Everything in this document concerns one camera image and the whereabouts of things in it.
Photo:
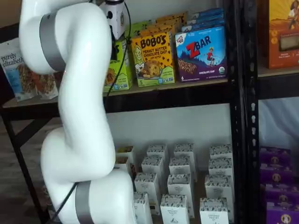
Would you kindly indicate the wooden shelf board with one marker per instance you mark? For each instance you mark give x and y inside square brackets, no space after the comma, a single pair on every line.
[278,72]
[198,84]

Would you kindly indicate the yellow Bobo's peanut butter box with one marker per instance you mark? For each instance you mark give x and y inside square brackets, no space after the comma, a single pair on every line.
[163,32]
[168,23]
[153,60]
[172,16]

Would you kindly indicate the granola bag blue label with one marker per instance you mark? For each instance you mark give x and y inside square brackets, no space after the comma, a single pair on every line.
[12,79]

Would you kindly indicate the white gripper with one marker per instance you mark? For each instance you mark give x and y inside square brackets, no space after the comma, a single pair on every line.
[115,18]

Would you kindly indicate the orange snack box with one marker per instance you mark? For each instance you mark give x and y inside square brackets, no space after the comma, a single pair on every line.
[282,53]

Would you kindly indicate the small box yellow label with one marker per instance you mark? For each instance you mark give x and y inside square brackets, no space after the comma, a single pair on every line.
[125,151]
[121,163]

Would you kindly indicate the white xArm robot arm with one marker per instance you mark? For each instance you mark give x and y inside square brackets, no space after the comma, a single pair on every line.
[81,93]

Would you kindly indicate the purple snack box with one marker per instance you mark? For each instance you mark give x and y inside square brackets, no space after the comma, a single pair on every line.
[282,193]
[275,173]
[275,155]
[282,215]

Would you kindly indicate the blue Zbar chocolate chip box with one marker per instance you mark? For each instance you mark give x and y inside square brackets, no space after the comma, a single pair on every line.
[208,20]
[203,27]
[201,58]
[208,12]

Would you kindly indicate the white patterned carton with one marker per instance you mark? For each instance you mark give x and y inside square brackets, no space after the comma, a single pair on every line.
[220,166]
[178,186]
[143,210]
[146,184]
[218,186]
[184,149]
[151,165]
[157,150]
[180,166]
[220,150]
[174,210]
[213,212]

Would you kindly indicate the white plastic sheet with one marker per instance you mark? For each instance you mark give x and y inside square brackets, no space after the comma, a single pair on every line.
[278,121]

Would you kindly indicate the green Bobo's apple pie box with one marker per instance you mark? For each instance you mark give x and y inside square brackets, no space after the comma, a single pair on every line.
[137,29]
[127,77]
[144,23]

